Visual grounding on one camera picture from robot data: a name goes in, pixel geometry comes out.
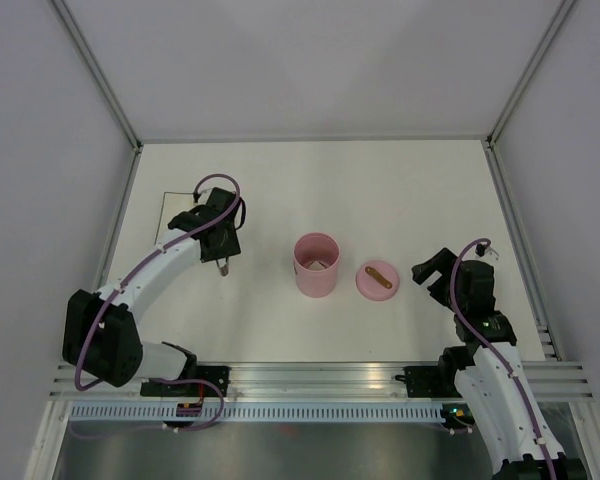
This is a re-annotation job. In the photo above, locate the white sushi roll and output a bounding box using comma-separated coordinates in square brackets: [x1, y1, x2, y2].
[305, 260, 329, 271]

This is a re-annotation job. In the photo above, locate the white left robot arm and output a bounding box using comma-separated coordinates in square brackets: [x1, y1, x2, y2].
[62, 187, 246, 396]

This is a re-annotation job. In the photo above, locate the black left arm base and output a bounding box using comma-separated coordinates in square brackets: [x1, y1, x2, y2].
[140, 365, 231, 398]

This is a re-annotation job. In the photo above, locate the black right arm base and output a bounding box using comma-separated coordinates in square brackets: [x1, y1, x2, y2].
[403, 365, 459, 399]

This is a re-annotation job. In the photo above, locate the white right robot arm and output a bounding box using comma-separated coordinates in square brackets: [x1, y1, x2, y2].
[411, 238, 587, 479]

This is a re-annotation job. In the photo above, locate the pink cylindrical lunch container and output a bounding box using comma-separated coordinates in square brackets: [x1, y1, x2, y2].
[293, 232, 340, 298]

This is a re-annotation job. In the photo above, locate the white square plate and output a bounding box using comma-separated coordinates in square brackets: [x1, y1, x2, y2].
[156, 192, 209, 240]

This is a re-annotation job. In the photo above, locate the pink round lid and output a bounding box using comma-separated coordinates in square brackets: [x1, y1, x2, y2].
[355, 260, 400, 302]

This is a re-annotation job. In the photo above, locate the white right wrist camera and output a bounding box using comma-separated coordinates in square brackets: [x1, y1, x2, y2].
[479, 246, 500, 268]

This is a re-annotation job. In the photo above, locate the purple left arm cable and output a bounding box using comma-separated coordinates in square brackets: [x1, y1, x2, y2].
[73, 173, 243, 390]

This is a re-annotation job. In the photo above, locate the tan leather lid strap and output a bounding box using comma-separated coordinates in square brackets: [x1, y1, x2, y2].
[364, 267, 394, 291]

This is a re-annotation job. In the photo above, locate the aluminium rail beam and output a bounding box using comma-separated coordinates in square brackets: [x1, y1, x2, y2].
[49, 362, 595, 400]

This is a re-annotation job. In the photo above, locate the white slotted cable duct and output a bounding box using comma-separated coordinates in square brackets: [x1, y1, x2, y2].
[70, 401, 444, 423]

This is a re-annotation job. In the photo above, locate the right aluminium frame post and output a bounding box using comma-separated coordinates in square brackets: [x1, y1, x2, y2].
[483, 0, 579, 148]

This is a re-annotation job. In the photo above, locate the aluminium frame post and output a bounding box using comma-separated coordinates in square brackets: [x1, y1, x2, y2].
[48, 0, 143, 153]
[483, 0, 579, 148]

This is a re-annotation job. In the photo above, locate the left aluminium frame post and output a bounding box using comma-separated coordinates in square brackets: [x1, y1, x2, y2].
[48, 0, 143, 153]

